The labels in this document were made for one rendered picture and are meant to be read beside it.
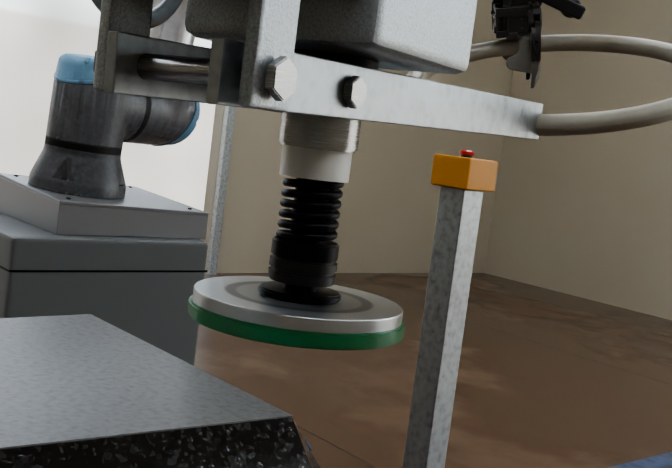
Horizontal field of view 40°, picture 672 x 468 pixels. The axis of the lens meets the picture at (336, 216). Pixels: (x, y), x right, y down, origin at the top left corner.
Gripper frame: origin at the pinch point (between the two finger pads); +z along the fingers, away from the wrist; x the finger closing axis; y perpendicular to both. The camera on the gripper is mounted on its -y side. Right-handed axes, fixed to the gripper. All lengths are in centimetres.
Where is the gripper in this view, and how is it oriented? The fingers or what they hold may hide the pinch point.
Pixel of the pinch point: (533, 76)
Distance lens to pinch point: 175.0
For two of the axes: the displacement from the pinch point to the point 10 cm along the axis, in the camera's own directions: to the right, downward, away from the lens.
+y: -9.9, 0.6, 0.8
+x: -0.5, 4.1, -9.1
